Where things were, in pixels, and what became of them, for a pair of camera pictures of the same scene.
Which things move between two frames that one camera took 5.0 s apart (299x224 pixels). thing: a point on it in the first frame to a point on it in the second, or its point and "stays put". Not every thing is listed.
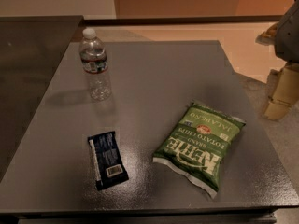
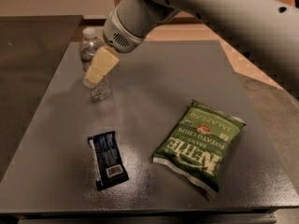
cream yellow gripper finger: [286, 93] to [106, 59]
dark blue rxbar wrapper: [108, 164] stays put
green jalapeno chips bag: [197, 146] stays put
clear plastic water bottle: [93, 59] stays put
